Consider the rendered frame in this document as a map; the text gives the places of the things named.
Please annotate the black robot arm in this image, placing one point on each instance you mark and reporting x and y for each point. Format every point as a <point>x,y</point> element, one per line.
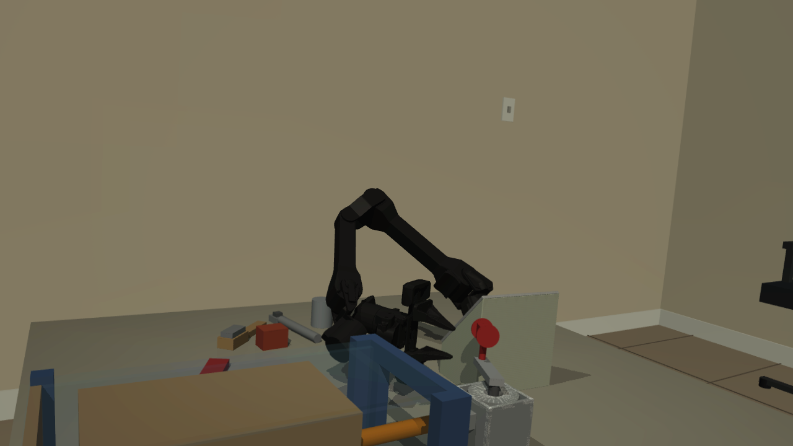
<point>455,279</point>

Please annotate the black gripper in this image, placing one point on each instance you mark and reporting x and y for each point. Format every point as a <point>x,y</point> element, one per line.
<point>414,296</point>

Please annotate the grey cylinder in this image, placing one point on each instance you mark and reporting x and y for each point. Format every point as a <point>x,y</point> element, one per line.
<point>321,316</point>

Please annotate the grey crank handle with red knob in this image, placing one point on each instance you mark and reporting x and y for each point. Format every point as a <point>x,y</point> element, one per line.
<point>487,335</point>

